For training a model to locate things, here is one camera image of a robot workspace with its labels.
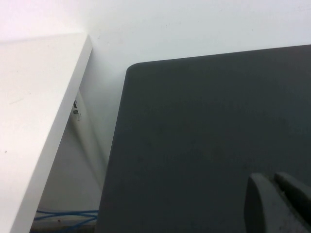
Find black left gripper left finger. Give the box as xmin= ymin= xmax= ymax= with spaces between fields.
xmin=244 ymin=173 xmax=302 ymax=233

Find small grey metal bracket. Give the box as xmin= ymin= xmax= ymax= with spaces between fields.
xmin=72 ymin=99 xmax=83 ymax=122

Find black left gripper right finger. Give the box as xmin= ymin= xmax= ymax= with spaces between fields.
xmin=274 ymin=171 xmax=311 ymax=233

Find blue network cable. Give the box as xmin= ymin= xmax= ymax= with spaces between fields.
xmin=33 ymin=211 xmax=98 ymax=222

